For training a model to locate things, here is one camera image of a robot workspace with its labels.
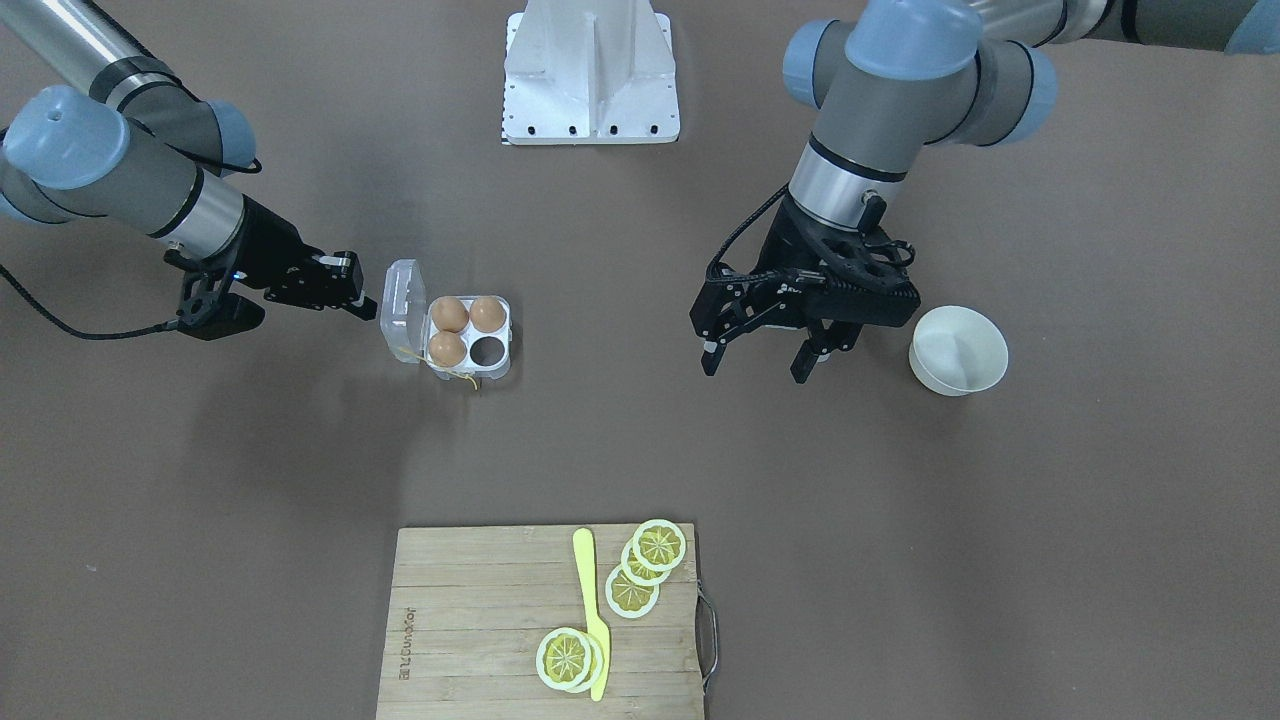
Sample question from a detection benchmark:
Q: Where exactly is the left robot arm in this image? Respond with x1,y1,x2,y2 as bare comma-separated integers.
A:
690,1,1277,383

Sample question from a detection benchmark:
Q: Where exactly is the lemon slice by knife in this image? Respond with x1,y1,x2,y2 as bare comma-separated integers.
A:
535,626,589,692

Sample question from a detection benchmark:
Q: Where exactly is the lemon slice under knife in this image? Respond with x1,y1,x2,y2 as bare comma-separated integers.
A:
566,633,605,694

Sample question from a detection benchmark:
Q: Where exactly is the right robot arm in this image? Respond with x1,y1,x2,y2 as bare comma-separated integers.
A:
1,1,378,340

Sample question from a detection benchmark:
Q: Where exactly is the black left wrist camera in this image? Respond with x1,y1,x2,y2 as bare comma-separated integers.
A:
803,227,920,327

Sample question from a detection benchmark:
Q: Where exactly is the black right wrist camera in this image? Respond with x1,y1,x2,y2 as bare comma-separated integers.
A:
163,249,265,341

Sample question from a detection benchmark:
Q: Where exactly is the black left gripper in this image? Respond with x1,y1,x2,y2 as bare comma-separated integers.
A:
689,192,867,384

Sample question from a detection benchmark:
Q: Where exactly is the brown egg box rear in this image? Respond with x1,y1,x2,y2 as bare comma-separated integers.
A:
430,296,470,334

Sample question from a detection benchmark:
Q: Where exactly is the brown egg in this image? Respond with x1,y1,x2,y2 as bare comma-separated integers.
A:
468,295,508,334

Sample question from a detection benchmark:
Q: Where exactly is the clear plastic egg box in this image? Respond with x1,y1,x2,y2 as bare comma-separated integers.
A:
378,259,513,388

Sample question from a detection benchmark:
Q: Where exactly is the black camera cable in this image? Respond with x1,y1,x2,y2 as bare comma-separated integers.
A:
0,263,186,343
705,182,791,286

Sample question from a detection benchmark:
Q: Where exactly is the lemon slice middle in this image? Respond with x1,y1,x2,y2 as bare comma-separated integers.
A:
620,541,671,588

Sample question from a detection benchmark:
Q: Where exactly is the brown egg box front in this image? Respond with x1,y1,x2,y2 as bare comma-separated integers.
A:
426,331,468,368

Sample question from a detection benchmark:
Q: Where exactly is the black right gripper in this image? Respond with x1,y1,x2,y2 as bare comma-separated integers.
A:
229,196,379,322

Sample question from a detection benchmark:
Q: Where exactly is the white ceramic bowl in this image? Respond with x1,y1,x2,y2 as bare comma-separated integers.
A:
908,305,1010,397

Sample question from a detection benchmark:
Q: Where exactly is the yellow plastic knife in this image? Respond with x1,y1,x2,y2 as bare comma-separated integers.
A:
572,527,612,702

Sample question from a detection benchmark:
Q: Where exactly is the wooden cutting board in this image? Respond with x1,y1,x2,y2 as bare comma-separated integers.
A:
376,523,717,719

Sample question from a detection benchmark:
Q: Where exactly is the brown egg box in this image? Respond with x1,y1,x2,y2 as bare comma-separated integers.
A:
426,331,468,368
430,296,470,334

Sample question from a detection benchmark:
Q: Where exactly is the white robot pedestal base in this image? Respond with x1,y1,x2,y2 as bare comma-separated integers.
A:
500,1,681,146

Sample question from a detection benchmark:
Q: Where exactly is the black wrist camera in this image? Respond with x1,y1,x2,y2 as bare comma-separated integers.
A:
163,249,265,341
803,227,920,327

